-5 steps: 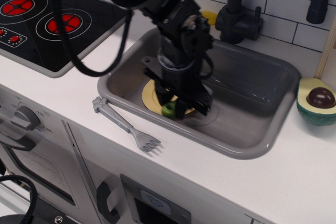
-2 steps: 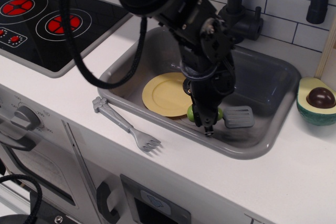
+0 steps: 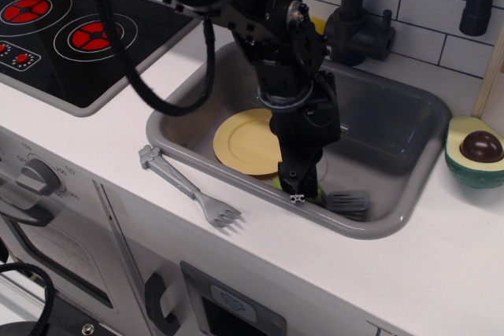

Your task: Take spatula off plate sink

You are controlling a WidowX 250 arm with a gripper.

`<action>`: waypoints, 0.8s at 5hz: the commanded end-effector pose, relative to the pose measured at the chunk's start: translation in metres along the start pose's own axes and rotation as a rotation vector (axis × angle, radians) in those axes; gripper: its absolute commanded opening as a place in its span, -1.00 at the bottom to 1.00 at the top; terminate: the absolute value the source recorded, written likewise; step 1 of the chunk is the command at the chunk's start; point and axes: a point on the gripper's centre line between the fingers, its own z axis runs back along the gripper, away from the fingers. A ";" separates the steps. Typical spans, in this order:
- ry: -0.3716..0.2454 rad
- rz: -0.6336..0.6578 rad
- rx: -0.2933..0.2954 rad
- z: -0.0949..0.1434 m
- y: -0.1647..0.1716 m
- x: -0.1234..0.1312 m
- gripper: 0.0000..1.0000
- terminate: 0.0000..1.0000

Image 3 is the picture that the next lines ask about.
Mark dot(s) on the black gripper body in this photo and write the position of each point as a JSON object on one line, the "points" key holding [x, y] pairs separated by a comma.
{"points": [[304, 132]]}

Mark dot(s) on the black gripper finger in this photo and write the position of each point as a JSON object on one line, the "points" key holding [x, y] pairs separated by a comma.
{"points": [[311, 183]]}

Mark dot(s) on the green handled grey spatula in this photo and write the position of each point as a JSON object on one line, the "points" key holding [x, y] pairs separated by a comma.
{"points": [[341, 202]]}

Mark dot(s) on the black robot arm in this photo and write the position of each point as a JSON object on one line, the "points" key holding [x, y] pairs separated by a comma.
{"points": [[286, 52]]}

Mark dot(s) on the yellow toy plate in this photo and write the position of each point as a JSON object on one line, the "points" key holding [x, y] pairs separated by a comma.
{"points": [[245, 143]]}

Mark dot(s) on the grey plastic sink basin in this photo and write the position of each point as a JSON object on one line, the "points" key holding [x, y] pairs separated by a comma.
{"points": [[391, 137]]}

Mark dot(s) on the yellow toy banana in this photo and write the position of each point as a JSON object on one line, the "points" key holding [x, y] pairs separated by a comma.
{"points": [[319, 24]]}

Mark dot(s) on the black toy faucet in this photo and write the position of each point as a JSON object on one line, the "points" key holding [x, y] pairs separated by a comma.
{"points": [[353, 37]]}

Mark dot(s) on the grey toy fork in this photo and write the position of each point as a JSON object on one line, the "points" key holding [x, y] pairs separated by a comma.
{"points": [[217, 213]]}

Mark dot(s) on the toy avocado half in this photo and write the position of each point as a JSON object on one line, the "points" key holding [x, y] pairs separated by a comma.
{"points": [[474, 153]]}

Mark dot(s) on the toy oven door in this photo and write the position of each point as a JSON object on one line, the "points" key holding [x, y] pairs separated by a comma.
{"points": [[79, 252]]}

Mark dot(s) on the black toy stovetop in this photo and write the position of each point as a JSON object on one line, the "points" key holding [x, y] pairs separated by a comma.
{"points": [[57, 50]]}

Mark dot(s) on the grey oven knob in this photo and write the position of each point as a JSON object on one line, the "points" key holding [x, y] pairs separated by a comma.
{"points": [[38, 177]]}

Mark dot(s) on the black dishwasher handle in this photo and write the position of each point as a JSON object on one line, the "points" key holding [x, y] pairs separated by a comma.
{"points": [[154, 289]]}

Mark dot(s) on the grey oven door handle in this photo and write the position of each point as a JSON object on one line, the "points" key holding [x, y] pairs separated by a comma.
{"points": [[23, 206]]}

